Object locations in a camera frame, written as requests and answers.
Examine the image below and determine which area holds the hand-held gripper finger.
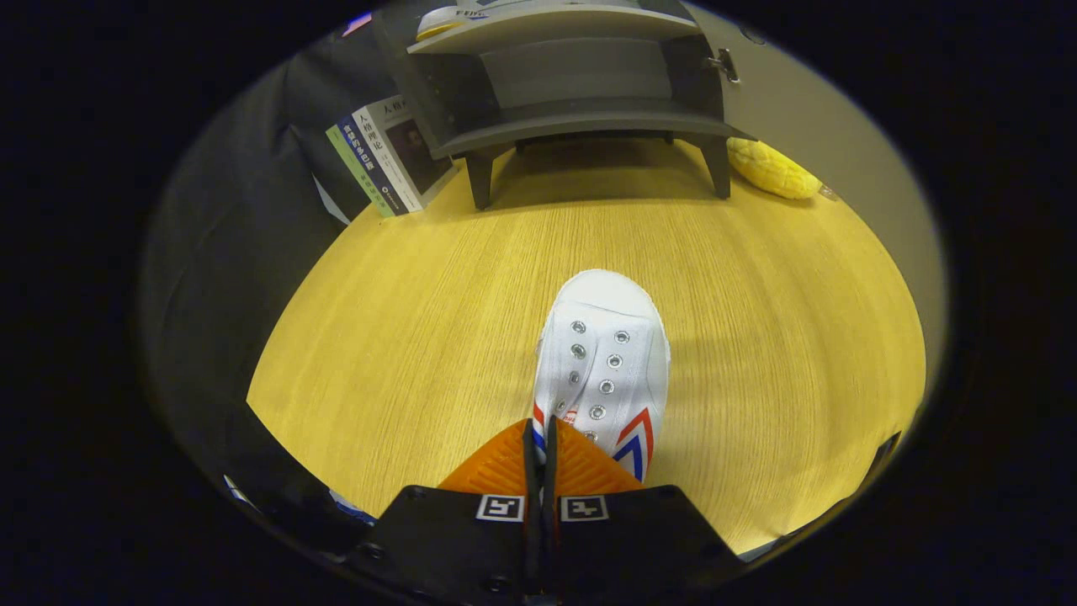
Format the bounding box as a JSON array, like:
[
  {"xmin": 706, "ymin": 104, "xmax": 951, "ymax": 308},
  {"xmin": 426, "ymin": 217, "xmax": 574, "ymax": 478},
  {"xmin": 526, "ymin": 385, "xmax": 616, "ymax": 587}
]
[
  {"xmin": 543, "ymin": 415, "xmax": 745, "ymax": 603},
  {"xmin": 341, "ymin": 418, "xmax": 542, "ymax": 606}
]

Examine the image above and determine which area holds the white book with dark cover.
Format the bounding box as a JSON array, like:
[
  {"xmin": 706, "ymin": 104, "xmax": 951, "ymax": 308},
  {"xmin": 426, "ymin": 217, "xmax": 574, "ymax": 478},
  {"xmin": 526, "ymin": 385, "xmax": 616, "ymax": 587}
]
[{"xmin": 353, "ymin": 95, "xmax": 459, "ymax": 211}]

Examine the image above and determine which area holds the yellow plush toy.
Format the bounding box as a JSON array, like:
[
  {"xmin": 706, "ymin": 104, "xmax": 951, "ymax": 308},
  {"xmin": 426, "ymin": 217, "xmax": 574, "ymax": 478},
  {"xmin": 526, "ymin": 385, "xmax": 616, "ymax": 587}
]
[{"xmin": 726, "ymin": 136, "xmax": 824, "ymax": 200}]

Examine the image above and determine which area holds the black backdrop cloth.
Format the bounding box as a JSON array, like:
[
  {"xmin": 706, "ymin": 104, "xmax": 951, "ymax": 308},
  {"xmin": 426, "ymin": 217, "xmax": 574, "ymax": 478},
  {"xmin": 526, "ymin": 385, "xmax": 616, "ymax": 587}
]
[{"xmin": 139, "ymin": 25, "xmax": 438, "ymax": 556}]

